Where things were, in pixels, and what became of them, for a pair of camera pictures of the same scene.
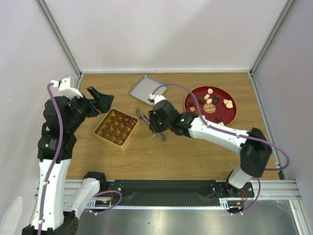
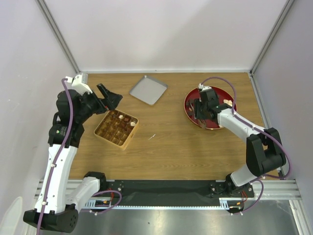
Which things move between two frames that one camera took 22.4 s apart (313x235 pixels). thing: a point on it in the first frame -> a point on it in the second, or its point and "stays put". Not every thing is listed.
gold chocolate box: (117, 128) stays put
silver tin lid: (145, 87) stays put
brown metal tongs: (147, 121) -> (190, 106)
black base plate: (167, 192) stays put
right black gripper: (152, 126) -> (197, 103)
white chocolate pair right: (228, 103) stays put
